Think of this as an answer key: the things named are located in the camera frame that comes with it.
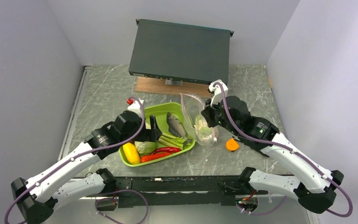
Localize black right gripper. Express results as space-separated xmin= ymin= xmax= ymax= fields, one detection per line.
xmin=201 ymin=95 xmax=240 ymax=136

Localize white cauliflower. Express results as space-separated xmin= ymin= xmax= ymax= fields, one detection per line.
xmin=194 ymin=114 xmax=213 ymax=137

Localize green cabbage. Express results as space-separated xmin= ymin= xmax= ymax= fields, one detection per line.
xmin=134 ymin=141 xmax=157 ymax=155

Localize grey toy fish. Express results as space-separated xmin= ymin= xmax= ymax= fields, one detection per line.
xmin=166 ymin=112 xmax=188 ymax=140

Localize clear pink zip top bag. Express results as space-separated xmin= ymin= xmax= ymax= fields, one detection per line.
xmin=180 ymin=93 xmax=218 ymax=147

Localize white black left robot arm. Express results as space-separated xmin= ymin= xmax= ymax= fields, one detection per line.
xmin=11 ymin=110 xmax=162 ymax=224

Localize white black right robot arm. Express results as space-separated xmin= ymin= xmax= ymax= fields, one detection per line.
xmin=201 ymin=96 xmax=344 ymax=214

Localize green celery stalks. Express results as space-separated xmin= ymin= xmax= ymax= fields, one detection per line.
xmin=158 ymin=133 xmax=192 ymax=150

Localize green plastic tray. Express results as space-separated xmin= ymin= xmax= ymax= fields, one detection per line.
xmin=119 ymin=102 xmax=195 ymax=167

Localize orange red chili pepper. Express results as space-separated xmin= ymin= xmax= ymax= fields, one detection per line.
xmin=141 ymin=152 xmax=172 ymax=163

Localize orange pumpkin slice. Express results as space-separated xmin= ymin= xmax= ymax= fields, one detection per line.
xmin=225 ymin=138 xmax=240 ymax=152

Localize yellow bell pepper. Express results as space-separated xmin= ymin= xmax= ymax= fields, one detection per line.
xmin=122 ymin=142 xmax=141 ymax=165

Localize wooden board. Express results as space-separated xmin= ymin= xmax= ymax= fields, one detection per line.
xmin=134 ymin=77 xmax=210 ymax=98

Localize dark grey rack device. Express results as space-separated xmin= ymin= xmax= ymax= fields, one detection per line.
xmin=129 ymin=19 xmax=233 ymax=85

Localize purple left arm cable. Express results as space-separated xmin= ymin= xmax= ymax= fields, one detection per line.
xmin=3 ymin=97 xmax=145 ymax=224

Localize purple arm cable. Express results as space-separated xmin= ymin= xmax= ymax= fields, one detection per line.
xmin=211 ymin=82 xmax=353 ymax=218
xmin=3 ymin=97 xmax=145 ymax=224

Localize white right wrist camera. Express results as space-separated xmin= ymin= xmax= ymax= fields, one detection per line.
xmin=208 ymin=79 xmax=228 ymax=105

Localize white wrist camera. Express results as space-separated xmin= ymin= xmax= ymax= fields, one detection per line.
xmin=208 ymin=79 xmax=228 ymax=105
xmin=127 ymin=99 xmax=145 ymax=118

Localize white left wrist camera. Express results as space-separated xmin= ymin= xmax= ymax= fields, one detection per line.
xmin=127 ymin=99 xmax=145 ymax=118

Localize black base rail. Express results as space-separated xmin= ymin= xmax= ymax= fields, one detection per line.
xmin=83 ymin=175 xmax=268 ymax=208

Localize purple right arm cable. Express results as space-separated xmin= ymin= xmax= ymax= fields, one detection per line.
xmin=211 ymin=82 xmax=353 ymax=218

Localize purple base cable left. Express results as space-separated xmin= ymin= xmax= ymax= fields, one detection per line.
xmin=94 ymin=189 xmax=149 ymax=224

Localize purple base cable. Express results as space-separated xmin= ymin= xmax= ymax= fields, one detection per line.
xmin=237 ymin=195 xmax=288 ymax=217
xmin=94 ymin=189 xmax=149 ymax=224

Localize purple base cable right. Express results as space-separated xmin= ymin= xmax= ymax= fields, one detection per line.
xmin=237 ymin=195 xmax=288 ymax=217

